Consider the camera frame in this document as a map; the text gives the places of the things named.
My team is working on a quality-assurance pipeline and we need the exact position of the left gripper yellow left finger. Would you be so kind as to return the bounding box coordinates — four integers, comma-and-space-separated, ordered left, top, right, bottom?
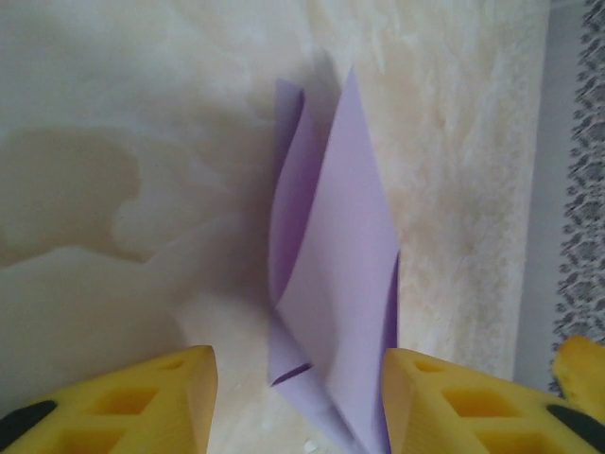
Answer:
0, 343, 219, 454

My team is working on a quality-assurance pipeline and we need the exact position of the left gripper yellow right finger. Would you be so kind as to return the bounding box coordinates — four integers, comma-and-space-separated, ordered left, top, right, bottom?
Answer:
382, 347, 605, 454

